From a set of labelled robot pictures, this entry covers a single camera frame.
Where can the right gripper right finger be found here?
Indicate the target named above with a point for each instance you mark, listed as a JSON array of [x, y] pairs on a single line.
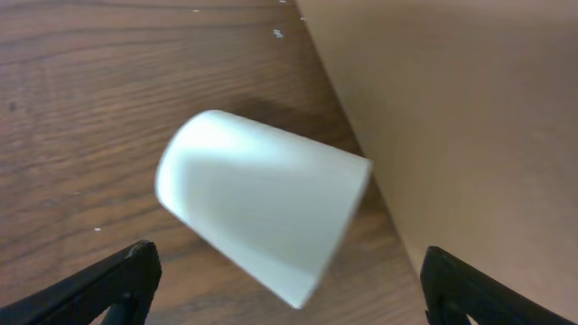
[[458, 294]]

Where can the cream white cup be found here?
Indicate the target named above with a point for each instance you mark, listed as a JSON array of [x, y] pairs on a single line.
[[275, 203]]

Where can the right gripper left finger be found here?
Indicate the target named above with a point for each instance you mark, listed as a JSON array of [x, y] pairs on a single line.
[[120, 287]]

